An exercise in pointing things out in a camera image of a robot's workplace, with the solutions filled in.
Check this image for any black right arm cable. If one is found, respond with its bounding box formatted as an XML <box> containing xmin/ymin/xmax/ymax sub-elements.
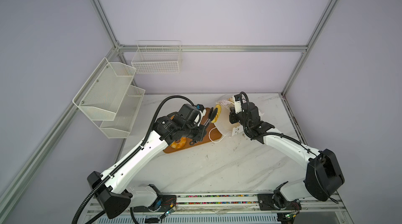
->
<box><xmin>238</xmin><ymin>91</ymin><xmax>340</xmax><ymax>204</ymax></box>

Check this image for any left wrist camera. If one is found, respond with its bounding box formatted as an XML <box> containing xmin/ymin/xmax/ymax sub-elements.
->
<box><xmin>196</xmin><ymin>104</ymin><xmax>204</xmax><ymax>112</ymax></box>

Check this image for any white mesh upper shelf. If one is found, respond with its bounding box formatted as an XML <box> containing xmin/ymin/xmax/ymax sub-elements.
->
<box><xmin>72</xmin><ymin>58</ymin><xmax>136</xmax><ymax>121</ymax></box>

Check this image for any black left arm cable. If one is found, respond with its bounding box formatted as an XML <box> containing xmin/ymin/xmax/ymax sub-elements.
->
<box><xmin>71</xmin><ymin>95</ymin><xmax>195</xmax><ymax>224</ymax></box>

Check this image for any aluminium frame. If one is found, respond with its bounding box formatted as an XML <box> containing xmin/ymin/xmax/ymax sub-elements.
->
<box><xmin>0</xmin><ymin>0</ymin><xmax>356</xmax><ymax>212</ymax></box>

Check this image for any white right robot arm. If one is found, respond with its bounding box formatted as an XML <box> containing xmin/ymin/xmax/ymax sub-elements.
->
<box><xmin>229</xmin><ymin>101</ymin><xmax>345</xmax><ymax>209</ymax></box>

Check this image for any white wire basket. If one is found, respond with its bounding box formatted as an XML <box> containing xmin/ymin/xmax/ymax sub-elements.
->
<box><xmin>131</xmin><ymin>40</ymin><xmax>182</xmax><ymax>74</ymax></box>

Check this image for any brown plastic tray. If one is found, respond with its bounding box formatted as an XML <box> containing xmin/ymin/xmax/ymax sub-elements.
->
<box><xmin>162</xmin><ymin>107</ymin><xmax>223</xmax><ymax>154</ymax></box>

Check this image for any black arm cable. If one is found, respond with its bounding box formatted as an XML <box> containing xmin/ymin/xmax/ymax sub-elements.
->
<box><xmin>71</xmin><ymin>95</ymin><xmax>195</xmax><ymax>224</ymax></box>
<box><xmin>238</xmin><ymin>91</ymin><xmax>340</xmax><ymax>204</ymax></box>

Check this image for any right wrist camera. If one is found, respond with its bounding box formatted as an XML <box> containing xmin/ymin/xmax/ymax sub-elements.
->
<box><xmin>233</xmin><ymin>94</ymin><xmax>243</xmax><ymax>114</ymax></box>

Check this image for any cartoon animal paper bag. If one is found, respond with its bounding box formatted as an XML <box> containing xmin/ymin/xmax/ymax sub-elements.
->
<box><xmin>208</xmin><ymin>96</ymin><xmax>244</xmax><ymax>143</ymax></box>

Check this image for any yellow fake bread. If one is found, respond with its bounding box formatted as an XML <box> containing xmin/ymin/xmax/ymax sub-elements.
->
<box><xmin>170</xmin><ymin>137</ymin><xmax>187</xmax><ymax>149</ymax></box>

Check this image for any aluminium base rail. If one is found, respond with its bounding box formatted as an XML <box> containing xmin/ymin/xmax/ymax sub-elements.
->
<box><xmin>81</xmin><ymin>193</ymin><xmax>345</xmax><ymax>224</ymax></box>

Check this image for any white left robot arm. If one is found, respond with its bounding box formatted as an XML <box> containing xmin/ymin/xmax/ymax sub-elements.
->
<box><xmin>80</xmin><ymin>104</ymin><xmax>218</xmax><ymax>223</ymax></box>

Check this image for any white mesh shelf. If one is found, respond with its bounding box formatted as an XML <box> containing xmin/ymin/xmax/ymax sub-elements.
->
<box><xmin>100</xmin><ymin>85</ymin><xmax>145</xmax><ymax>139</ymax></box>
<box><xmin>72</xmin><ymin>58</ymin><xmax>136</xmax><ymax>121</ymax></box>

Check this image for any white mesh lower shelf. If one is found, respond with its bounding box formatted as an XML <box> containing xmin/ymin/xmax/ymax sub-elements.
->
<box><xmin>100</xmin><ymin>85</ymin><xmax>145</xmax><ymax>139</ymax></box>

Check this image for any ridged long fake bread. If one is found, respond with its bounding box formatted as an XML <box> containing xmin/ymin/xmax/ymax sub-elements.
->
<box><xmin>212</xmin><ymin>104</ymin><xmax>222</xmax><ymax>123</ymax></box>

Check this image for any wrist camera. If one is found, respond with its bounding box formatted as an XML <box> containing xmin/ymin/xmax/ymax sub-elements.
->
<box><xmin>196</xmin><ymin>104</ymin><xmax>204</xmax><ymax>112</ymax></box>
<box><xmin>233</xmin><ymin>94</ymin><xmax>243</xmax><ymax>114</ymax></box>

